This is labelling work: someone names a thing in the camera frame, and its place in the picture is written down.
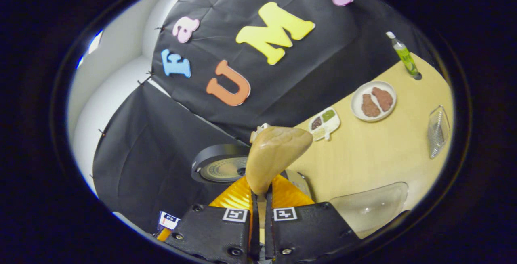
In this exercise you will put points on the white round plate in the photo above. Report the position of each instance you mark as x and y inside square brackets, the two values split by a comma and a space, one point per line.
[387, 114]

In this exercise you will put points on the green drink bottle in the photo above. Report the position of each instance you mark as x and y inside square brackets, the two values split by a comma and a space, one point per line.
[404, 56]

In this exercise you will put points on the wooden spoon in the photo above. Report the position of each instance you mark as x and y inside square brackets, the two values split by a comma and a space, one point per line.
[270, 155]

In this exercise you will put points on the brown meat piece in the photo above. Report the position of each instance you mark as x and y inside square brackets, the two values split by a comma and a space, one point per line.
[383, 98]
[369, 106]

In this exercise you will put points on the black backdrop cloth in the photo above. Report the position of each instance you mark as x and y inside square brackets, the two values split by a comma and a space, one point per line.
[161, 151]

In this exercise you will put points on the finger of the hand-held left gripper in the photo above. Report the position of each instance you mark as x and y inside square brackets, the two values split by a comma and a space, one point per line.
[169, 220]

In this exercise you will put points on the dark grey rice cooker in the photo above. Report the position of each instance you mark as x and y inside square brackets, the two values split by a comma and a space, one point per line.
[218, 169]

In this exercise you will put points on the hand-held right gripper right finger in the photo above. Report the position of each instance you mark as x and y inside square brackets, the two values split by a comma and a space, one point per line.
[307, 231]

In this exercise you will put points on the clear rice tray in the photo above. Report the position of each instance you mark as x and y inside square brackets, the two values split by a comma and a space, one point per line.
[371, 207]

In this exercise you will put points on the white divided dish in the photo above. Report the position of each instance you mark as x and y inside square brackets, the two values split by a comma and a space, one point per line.
[325, 124]

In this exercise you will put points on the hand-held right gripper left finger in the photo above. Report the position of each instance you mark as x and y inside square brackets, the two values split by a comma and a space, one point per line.
[214, 235]

